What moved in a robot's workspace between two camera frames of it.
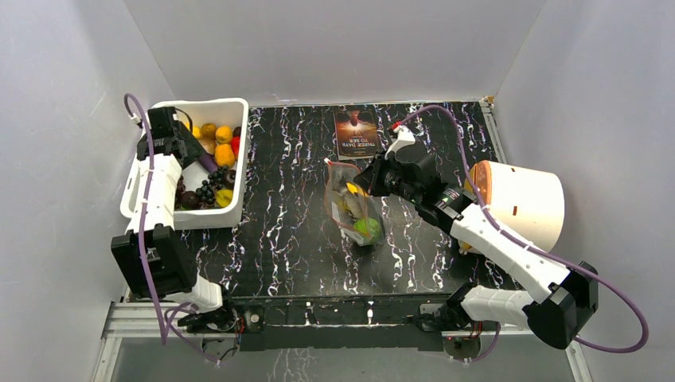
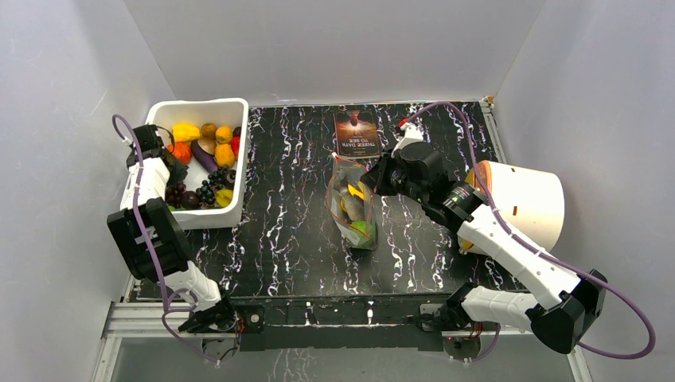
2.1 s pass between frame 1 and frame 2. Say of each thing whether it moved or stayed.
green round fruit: moved
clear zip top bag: stayed
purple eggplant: stayed
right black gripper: stayed
